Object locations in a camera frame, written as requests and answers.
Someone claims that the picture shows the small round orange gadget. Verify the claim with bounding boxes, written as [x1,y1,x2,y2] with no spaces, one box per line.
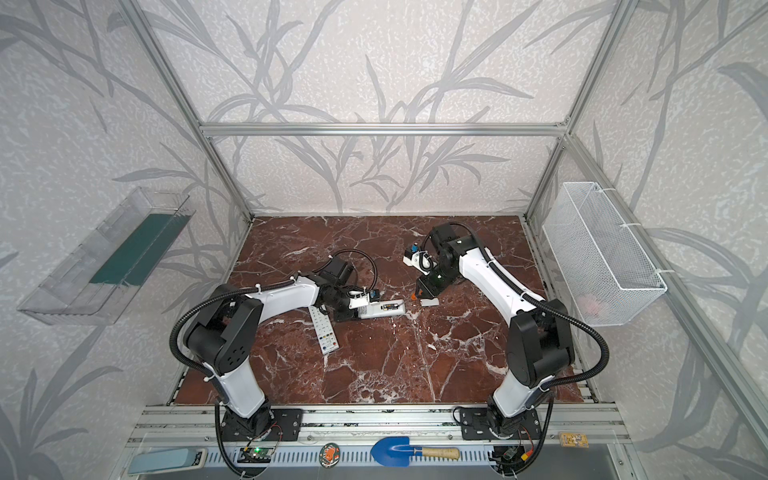
[318,442,341,468]

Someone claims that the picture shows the pink object in basket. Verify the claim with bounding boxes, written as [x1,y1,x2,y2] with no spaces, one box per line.
[576,294,607,318]

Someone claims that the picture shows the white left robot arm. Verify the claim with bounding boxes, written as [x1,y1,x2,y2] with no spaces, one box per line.
[169,249,378,420]

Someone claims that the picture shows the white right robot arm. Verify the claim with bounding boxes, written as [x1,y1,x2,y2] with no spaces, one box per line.
[403,222,610,429]

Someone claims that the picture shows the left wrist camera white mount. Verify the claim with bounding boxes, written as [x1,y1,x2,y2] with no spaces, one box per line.
[347,289,380,309]

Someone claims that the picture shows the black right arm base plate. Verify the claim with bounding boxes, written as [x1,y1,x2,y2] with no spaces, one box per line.
[452,407,543,441]

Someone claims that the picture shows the grey flat device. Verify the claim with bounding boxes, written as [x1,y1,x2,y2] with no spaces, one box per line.
[127,447,208,476]

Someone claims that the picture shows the blue trowel wooden handle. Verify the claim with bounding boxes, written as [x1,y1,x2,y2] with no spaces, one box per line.
[370,436,461,467]

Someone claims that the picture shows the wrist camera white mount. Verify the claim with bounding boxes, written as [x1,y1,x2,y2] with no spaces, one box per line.
[403,244,435,274]
[347,289,380,309]

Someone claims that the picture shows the green led circuit board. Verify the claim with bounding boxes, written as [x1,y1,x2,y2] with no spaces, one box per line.
[237,446,274,465]

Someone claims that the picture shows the clear plastic wall bin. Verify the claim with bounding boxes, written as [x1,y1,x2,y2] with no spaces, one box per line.
[17,187,196,326]

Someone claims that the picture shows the white wire mesh basket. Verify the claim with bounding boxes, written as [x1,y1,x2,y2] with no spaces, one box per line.
[543,182,667,327]

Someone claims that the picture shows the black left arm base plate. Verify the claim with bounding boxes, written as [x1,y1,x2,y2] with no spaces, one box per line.
[219,408,304,442]

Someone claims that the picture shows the white remote control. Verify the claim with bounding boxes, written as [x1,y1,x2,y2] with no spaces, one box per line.
[357,300,406,319]

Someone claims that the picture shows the white remote with coloured buttons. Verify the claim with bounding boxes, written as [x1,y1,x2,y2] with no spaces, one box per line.
[308,306,339,356]

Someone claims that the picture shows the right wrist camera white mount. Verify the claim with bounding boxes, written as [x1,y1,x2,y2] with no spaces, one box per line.
[403,244,435,274]

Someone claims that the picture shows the white battery cover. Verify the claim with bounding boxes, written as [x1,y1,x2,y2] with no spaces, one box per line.
[419,298,440,307]

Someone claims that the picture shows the small tan circuit board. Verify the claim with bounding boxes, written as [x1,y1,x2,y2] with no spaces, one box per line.
[559,432,589,448]

